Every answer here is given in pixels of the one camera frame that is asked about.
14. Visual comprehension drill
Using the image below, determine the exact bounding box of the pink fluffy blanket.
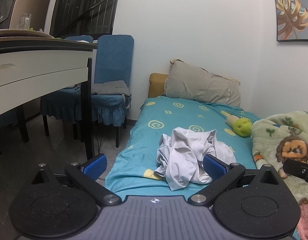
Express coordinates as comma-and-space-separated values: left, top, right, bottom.
297, 203, 308, 240

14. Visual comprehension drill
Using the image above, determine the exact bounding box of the green plush toy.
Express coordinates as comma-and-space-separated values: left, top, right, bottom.
226, 115, 252, 138

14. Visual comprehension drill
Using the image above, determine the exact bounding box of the glass vase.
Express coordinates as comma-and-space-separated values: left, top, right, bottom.
16, 13, 32, 30

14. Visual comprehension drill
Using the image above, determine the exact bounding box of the grey pillow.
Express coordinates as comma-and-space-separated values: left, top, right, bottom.
164, 59, 241, 107

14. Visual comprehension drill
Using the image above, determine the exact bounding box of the green lion fleece blanket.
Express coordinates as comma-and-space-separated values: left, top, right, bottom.
251, 111, 308, 202

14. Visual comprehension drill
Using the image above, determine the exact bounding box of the white desk with black frame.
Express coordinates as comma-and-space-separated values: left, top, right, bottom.
0, 29, 96, 159

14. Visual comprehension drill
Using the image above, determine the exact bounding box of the blue covered chair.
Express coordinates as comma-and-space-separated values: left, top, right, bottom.
40, 35, 134, 135
65, 35, 94, 43

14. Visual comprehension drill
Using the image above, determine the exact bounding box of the gold leaf wall painting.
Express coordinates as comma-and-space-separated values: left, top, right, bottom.
275, 0, 308, 42

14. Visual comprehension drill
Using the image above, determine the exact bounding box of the teal patterned bed sheet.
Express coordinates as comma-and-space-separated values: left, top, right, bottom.
105, 96, 258, 199

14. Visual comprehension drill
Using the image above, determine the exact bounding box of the white t-shirt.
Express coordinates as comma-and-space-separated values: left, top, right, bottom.
154, 127, 236, 191

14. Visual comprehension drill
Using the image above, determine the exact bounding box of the grey folded cloth on chair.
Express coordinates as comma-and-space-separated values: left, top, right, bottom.
91, 80, 130, 96

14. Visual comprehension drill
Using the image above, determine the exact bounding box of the mustard yellow headboard cushion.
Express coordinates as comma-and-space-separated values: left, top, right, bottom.
148, 73, 168, 98

